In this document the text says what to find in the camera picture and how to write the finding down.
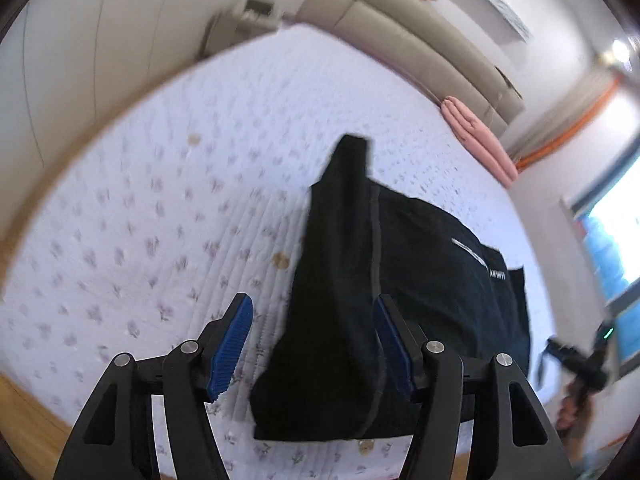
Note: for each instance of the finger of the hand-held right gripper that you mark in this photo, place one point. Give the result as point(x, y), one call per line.
point(557, 349)

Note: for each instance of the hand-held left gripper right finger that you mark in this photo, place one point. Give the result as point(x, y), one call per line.
point(395, 350)

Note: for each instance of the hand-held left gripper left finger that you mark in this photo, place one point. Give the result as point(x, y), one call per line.
point(230, 350)

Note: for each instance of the black jacket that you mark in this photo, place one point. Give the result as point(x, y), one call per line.
point(340, 310)

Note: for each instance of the person's right hand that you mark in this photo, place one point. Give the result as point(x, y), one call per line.
point(572, 412)

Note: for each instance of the window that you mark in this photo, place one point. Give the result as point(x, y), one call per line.
point(610, 240)

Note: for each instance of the bed with floral sheet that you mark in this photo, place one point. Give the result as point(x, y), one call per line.
point(150, 210)

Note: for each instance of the pink folded blanket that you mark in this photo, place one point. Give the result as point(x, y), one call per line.
point(475, 135)

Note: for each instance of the curtain with orange trim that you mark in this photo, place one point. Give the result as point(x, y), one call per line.
point(565, 110)

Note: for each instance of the bright lamp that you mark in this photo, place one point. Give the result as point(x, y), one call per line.
point(620, 52)

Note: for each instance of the beige padded headboard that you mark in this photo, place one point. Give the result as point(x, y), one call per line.
point(400, 35)

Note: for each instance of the bedside table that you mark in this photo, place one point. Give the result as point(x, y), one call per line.
point(235, 25)

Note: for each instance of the white wardrobe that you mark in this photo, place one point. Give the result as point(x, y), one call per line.
point(75, 60)

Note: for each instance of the framed wall picture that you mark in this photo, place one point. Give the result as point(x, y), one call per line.
point(495, 0)

